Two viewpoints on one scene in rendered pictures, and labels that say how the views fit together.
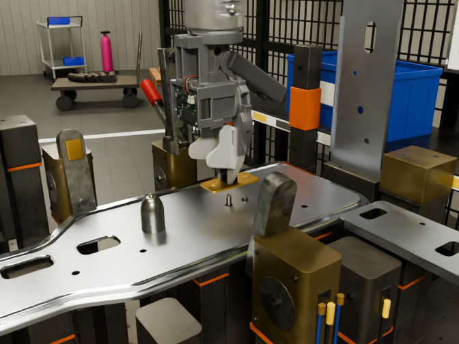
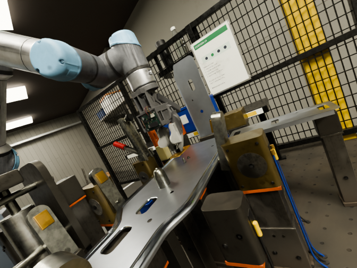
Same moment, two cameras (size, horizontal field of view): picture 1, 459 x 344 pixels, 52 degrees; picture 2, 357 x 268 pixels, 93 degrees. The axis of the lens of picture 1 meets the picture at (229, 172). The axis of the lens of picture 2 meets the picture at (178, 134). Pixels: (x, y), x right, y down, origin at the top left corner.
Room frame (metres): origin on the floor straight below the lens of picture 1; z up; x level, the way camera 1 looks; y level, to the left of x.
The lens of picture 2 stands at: (0.15, 0.18, 1.16)
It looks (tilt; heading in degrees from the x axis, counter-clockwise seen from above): 7 degrees down; 338
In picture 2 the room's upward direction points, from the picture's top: 25 degrees counter-clockwise
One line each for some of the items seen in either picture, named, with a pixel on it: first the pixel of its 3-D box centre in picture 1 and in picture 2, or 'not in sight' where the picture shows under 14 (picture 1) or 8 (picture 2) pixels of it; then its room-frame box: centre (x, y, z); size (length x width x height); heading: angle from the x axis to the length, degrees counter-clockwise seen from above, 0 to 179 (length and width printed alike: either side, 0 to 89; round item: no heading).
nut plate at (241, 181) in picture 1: (229, 179); (179, 150); (0.64, 0.00, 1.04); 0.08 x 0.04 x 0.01; 125
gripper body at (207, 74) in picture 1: (211, 78); (153, 108); (0.62, 0.02, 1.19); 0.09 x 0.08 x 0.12; 125
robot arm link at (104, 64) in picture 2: not in sight; (98, 71); (0.67, 0.11, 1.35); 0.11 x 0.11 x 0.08; 55
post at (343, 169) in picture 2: not in sight; (337, 157); (0.42, -0.34, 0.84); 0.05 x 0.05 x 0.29; 35
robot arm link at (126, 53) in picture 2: not in sight; (128, 55); (0.63, 0.02, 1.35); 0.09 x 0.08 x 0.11; 55
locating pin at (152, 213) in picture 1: (152, 216); (161, 179); (0.57, 0.10, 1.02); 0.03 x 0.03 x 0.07
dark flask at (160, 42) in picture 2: not in sight; (165, 55); (1.20, -0.40, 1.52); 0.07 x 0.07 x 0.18
